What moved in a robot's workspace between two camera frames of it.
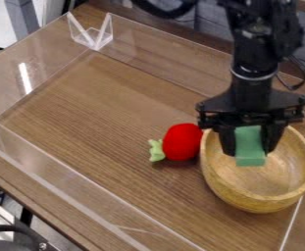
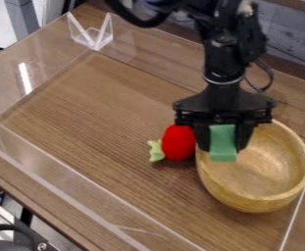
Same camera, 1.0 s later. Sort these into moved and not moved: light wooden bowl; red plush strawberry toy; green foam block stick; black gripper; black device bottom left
Moved: green foam block stick; black gripper
Not moved: black device bottom left; red plush strawberry toy; light wooden bowl
